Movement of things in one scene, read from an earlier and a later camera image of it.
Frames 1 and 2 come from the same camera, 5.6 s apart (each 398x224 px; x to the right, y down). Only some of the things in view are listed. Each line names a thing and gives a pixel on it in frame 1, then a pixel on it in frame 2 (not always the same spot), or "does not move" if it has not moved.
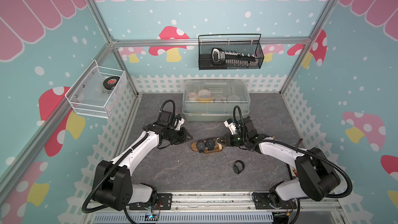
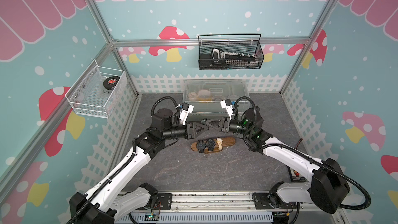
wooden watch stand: (208, 145) does not move
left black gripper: (183, 138) → (190, 132)
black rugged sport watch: (201, 145) does not move
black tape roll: (110, 82) does not move
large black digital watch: (210, 143) does not move
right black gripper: (227, 138) → (225, 124)
